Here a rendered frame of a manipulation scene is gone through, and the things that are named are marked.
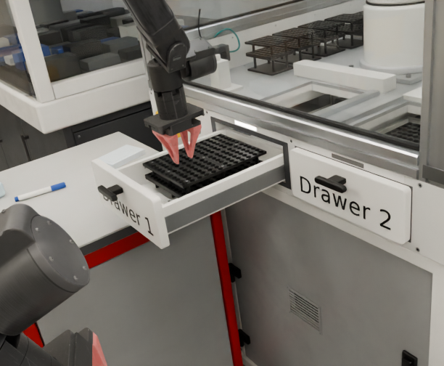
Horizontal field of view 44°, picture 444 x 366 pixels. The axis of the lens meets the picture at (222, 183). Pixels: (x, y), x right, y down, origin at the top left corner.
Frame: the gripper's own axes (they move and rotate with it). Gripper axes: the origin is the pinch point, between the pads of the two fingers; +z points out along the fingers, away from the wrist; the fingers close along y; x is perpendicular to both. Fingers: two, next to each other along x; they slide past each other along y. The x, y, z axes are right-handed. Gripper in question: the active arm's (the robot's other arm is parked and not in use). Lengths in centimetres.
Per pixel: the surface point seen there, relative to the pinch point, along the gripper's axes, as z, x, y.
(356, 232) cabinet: 18.8, 24.3, -22.4
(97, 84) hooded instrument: 7, -89, -18
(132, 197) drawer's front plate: 5.6, -3.2, 11.3
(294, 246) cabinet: 32.3, 4.1, -22.2
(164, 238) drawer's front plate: 11.4, 6.2, 10.7
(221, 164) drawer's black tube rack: 6.7, -2.2, -9.9
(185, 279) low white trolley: 44.2, -19.4, -2.9
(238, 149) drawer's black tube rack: 7.2, -6.0, -17.3
